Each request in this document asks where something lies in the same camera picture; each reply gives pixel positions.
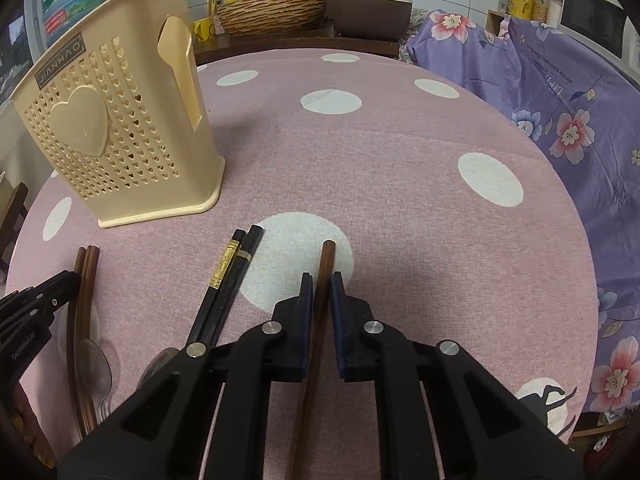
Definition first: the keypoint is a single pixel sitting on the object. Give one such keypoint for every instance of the black chopstick gold band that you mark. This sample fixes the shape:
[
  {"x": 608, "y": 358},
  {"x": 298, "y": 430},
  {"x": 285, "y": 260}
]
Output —
[
  {"x": 247, "y": 255},
  {"x": 226, "y": 265}
]

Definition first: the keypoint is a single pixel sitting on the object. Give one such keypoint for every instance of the metal spoon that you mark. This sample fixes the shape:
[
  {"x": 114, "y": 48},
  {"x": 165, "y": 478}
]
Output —
[
  {"x": 157, "y": 362},
  {"x": 95, "y": 370}
]

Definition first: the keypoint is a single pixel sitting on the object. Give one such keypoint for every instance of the dark wooden stool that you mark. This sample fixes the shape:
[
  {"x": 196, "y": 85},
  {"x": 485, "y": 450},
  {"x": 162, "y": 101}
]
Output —
[{"x": 12, "y": 220}]

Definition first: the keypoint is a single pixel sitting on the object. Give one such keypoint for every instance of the yellow mug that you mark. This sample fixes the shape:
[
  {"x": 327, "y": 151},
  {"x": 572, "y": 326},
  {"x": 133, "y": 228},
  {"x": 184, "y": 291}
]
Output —
[{"x": 202, "y": 29}]

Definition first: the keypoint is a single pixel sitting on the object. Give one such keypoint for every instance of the brown and white rice cooker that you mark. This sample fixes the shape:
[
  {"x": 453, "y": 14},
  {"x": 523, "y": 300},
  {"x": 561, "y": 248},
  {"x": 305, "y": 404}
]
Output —
[{"x": 365, "y": 7}]

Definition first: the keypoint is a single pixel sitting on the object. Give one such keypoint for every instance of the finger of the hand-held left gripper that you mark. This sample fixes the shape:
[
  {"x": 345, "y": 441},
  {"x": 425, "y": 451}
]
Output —
[{"x": 55, "y": 292}]

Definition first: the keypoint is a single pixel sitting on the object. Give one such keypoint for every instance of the beige plastic utensil holder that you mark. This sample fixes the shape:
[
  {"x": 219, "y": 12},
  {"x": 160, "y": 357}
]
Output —
[{"x": 115, "y": 125}]

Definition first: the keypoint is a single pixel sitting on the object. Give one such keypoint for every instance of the dark wooden counter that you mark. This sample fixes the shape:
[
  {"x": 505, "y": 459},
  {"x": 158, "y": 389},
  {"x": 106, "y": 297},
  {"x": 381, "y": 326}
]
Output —
[{"x": 300, "y": 42}]

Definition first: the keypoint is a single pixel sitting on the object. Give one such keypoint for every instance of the purple floral cloth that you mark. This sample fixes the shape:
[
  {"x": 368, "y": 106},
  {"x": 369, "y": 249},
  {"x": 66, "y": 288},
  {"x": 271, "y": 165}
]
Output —
[{"x": 560, "y": 90}]

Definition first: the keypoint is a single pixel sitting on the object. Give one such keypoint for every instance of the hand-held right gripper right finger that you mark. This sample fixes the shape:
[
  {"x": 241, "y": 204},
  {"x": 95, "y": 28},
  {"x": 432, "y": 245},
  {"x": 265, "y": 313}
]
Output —
[{"x": 337, "y": 320}]

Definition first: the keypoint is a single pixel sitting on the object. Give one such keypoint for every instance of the woven wicker basin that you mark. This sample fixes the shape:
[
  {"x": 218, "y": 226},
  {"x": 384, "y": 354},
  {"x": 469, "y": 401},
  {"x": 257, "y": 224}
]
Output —
[{"x": 270, "y": 12}]

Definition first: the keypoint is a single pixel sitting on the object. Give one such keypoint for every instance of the small wooden box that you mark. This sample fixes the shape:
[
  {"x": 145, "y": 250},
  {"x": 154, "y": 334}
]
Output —
[{"x": 495, "y": 25}]

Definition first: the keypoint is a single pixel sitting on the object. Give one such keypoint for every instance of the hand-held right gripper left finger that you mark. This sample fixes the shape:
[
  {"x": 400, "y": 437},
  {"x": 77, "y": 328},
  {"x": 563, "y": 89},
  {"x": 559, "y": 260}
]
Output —
[{"x": 306, "y": 320}]

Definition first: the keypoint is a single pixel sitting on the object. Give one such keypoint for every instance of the white microwave oven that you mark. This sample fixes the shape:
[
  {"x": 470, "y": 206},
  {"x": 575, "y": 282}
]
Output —
[{"x": 592, "y": 22}]

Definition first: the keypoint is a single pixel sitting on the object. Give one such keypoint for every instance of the metal fork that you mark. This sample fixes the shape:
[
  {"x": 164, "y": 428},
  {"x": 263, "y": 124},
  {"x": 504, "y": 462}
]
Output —
[{"x": 105, "y": 410}]

